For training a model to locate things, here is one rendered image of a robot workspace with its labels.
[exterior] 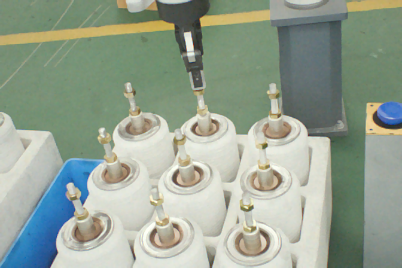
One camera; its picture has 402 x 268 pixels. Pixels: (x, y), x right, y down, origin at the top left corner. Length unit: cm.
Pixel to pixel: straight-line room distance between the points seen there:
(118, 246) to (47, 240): 34
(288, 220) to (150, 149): 27
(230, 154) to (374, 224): 25
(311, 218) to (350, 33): 88
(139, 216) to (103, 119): 60
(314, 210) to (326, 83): 41
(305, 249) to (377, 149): 17
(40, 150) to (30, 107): 49
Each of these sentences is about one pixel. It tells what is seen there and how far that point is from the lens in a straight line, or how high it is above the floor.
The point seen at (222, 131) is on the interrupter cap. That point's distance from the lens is 97.
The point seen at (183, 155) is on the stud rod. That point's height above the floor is 30.
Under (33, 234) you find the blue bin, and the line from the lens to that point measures 114.
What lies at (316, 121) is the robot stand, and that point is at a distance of 132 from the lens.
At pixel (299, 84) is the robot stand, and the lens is 126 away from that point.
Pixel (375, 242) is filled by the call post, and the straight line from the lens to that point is 101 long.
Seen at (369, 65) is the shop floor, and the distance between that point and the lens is 157.
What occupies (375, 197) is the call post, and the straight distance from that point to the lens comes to 94.
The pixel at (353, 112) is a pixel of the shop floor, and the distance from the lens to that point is 141.
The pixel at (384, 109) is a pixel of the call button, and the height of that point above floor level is 33.
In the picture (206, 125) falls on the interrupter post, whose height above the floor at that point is 27.
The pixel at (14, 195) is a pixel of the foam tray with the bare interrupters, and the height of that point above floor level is 16.
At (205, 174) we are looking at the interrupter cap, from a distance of 90.
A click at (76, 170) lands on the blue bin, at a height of 9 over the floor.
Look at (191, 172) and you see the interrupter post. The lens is 89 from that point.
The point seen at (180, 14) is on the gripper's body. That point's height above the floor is 48.
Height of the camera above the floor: 85
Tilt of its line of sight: 37 degrees down
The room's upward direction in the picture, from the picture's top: 11 degrees counter-clockwise
